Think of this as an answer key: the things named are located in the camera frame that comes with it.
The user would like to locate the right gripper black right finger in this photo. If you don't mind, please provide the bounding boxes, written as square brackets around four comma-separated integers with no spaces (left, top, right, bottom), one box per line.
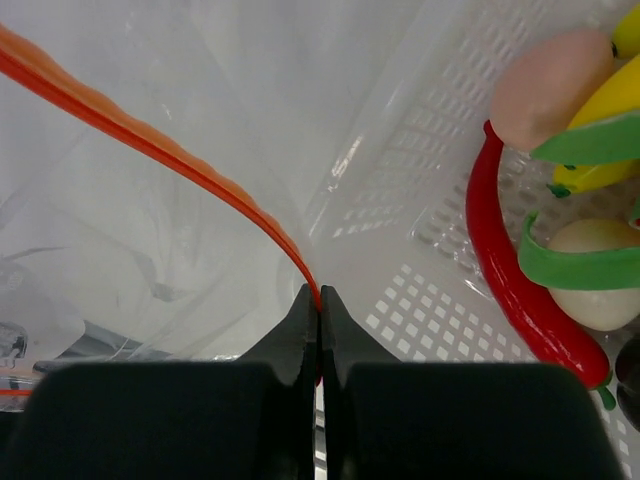
[319,286,623,479]

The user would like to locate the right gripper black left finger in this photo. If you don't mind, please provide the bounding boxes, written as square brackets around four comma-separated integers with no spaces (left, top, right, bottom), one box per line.
[1,287,318,479]

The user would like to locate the clear zip bag orange zipper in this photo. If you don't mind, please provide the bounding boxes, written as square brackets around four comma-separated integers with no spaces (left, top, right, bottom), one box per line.
[1,1,495,412]

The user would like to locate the red dragon fruit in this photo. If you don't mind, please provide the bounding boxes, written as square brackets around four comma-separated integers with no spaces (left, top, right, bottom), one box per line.
[517,112,640,292]

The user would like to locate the yellow banana bunch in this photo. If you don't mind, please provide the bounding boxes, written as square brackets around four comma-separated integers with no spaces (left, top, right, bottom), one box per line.
[533,6,639,198]

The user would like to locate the white plastic perforated basket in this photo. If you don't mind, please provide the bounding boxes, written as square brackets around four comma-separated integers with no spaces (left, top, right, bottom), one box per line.
[299,0,640,451]

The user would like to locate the red chili pepper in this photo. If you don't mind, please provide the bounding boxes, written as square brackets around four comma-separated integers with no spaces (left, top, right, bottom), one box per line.
[465,121,617,411]

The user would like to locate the white egg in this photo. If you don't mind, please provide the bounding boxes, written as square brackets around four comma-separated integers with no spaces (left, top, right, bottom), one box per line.
[547,218,639,332]

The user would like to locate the dark purple mangosteen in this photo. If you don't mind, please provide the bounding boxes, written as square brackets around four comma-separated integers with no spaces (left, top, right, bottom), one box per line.
[615,334,640,431]

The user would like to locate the pink peach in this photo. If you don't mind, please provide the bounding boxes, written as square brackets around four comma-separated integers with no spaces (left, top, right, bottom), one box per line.
[489,28,614,152]

